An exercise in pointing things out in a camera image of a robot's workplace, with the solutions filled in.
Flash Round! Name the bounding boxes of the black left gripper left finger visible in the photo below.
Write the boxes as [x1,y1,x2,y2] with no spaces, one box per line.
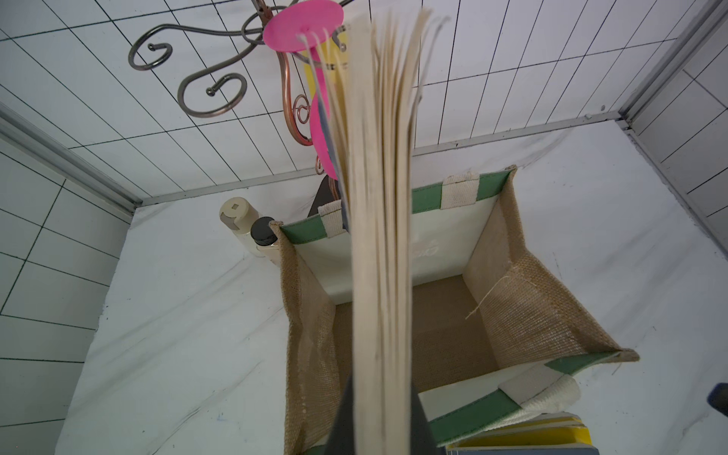
[323,377,355,455]

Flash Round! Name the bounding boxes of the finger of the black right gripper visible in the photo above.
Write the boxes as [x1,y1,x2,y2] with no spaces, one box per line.
[706,383,728,416]

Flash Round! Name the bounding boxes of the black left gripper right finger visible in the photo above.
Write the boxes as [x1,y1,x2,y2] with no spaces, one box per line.
[411,384,440,455]

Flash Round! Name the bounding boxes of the yellow book purple illustration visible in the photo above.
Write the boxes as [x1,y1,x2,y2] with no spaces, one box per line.
[447,413,597,453]

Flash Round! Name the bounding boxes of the burlap Christmas canvas bag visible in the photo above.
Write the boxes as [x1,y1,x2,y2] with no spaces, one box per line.
[272,169,638,454]

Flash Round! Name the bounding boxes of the blue book with grid cover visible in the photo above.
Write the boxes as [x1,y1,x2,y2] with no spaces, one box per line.
[284,9,443,454]

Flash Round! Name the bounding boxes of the blue book with label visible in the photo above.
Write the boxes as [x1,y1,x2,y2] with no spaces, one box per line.
[447,445,599,455]

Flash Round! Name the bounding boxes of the black-lidded spice jar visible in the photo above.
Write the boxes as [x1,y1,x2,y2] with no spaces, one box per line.
[250,216,281,267]

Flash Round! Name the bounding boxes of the white powder spice jar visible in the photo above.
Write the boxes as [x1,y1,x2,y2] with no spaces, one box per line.
[219,197,265,258]

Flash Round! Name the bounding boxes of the pink plastic goblet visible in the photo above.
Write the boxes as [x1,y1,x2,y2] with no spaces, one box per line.
[264,1,344,180]

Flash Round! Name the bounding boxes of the dark metal cup stand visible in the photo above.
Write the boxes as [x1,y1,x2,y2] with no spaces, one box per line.
[127,0,354,218]

